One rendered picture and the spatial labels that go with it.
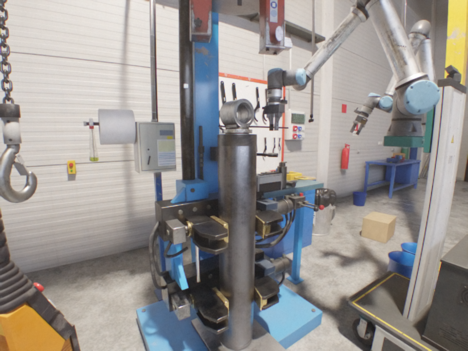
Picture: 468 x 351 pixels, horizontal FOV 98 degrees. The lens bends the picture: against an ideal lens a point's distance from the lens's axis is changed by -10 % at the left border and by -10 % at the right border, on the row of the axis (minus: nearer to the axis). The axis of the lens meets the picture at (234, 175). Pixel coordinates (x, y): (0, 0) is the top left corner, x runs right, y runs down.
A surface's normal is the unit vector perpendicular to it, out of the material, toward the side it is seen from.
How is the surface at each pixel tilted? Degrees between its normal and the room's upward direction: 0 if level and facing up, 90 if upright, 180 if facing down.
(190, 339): 0
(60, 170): 90
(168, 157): 90
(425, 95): 95
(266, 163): 90
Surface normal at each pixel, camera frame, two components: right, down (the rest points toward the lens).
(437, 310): -0.86, 0.08
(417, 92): -0.38, 0.23
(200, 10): 0.22, 0.16
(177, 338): 0.00, -0.99
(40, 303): 0.98, 0.04
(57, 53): 0.55, 0.14
